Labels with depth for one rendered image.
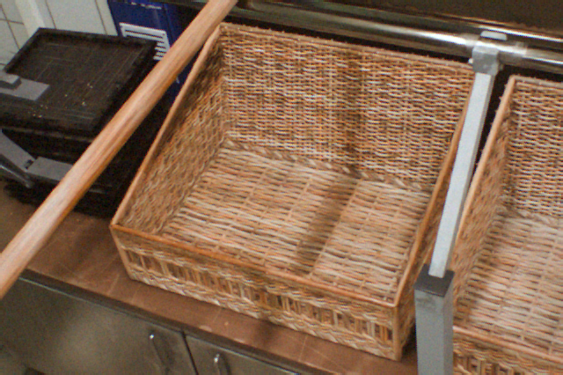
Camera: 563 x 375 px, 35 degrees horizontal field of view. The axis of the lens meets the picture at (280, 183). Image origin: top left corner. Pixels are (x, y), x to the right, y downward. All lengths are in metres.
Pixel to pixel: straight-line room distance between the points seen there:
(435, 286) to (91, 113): 0.82
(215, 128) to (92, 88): 0.27
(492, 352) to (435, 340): 0.19
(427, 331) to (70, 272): 0.82
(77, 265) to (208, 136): 0.38
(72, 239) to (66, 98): 0.29
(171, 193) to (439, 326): 0.75
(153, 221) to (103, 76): 0.31
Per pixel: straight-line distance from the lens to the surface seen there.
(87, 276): 1.79
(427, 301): 1.18
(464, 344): 1.42
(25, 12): 2.21
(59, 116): 1.76
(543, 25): 1.57
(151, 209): 1.75
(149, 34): 1.97
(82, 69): 1.85
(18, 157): 1.22
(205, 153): 1.87
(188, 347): 1.76
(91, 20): 2.11
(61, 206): 1.02
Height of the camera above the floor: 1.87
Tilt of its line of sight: 45 degrees down
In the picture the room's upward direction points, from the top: 11 degrees counter-clockwise
